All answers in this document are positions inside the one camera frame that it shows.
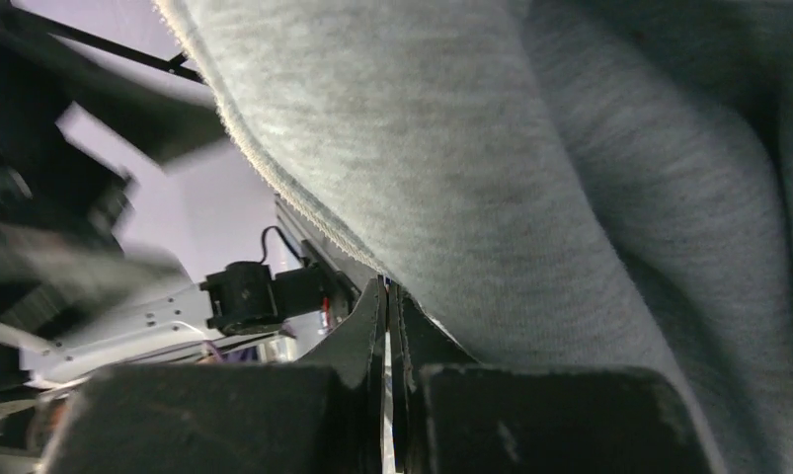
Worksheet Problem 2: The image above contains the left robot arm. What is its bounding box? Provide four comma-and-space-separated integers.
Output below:
0, 1, 226, 449

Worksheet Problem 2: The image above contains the black perforated music stand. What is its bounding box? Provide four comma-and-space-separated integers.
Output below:
0, 1, 203, 84

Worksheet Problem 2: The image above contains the grey zip-up jacket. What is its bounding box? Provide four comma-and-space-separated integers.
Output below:
159, 1, 793, 473

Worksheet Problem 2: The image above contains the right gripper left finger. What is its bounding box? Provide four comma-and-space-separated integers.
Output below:
41, 279, 387, 474

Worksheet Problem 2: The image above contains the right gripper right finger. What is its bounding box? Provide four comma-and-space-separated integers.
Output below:
389, 285, 712, 473

